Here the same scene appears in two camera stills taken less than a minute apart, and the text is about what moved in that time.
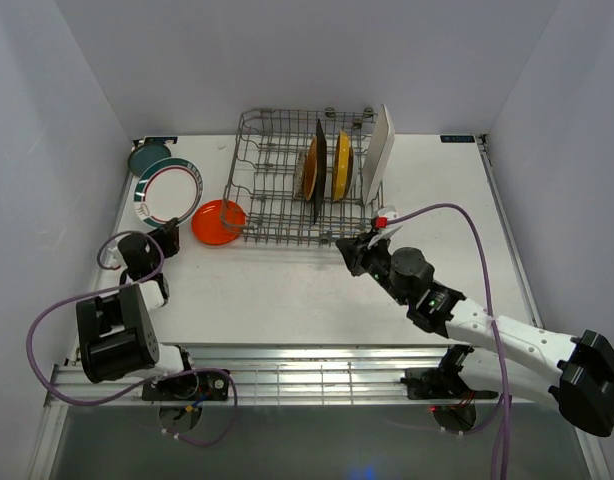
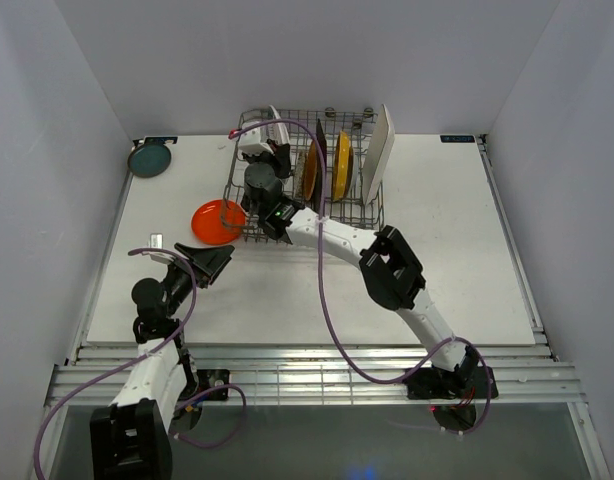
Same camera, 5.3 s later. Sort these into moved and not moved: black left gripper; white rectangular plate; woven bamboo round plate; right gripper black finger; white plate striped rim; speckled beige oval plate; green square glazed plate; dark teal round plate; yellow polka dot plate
Moved: white plate striped rim; right gripper black finger; black left gripper
Not moved: dark teal round plate; yellow polka dot plate; green square glazed plate; woven bamboo round plate; speckled beige oval plate; white rectangular plate
